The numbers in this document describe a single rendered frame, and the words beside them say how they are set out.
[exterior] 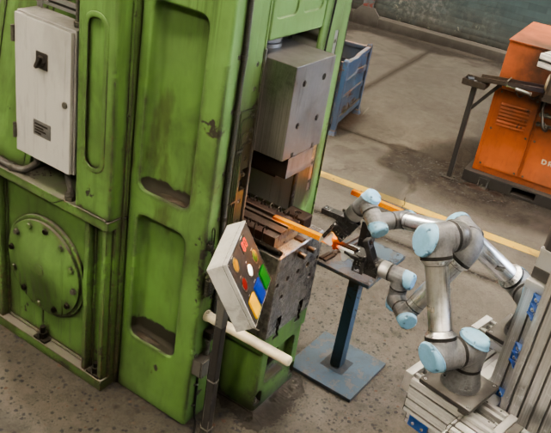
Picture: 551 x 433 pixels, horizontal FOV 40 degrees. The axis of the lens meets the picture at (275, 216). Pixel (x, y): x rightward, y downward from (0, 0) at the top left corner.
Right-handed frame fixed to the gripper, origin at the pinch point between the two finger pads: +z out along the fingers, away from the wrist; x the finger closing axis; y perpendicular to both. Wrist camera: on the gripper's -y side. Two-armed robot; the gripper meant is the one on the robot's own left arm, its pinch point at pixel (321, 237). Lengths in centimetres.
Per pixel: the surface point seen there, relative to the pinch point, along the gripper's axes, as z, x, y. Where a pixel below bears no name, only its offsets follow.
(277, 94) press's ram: -43, -17, -51
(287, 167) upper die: -19.7, -11.8, -29.9
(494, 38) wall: 145, 744, -106
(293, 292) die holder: 36.5, 3.1, 8.9
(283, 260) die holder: 14.9, -12.4, -3.4
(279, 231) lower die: 10.1, -7.0, -14.3
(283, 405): 89, 1, 47
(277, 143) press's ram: -27.2, -17.0, -38.3
